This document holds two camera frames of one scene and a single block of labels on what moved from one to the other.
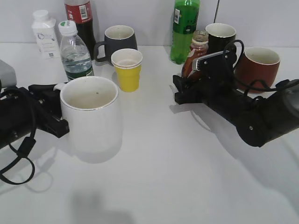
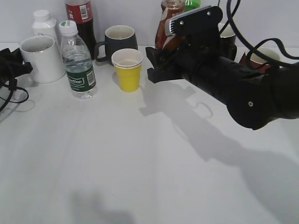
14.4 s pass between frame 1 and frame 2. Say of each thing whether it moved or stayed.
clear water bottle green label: stayed
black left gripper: moved
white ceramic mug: moved
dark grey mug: stayed
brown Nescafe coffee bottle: moved
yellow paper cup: stayed
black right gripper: moved
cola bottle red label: stayed
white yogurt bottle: stayed
